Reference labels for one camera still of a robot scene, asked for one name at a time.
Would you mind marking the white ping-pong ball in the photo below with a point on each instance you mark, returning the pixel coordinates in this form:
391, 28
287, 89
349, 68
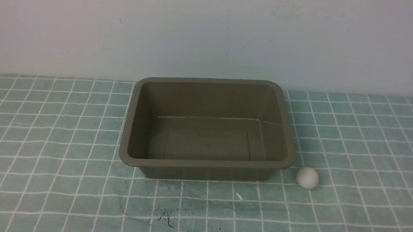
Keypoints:
307, 178

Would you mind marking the olive green plastic bin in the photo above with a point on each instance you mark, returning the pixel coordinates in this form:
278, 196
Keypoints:
207, 129

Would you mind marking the teal grid tablecloth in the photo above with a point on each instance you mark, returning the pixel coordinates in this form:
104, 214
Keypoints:
60, 169

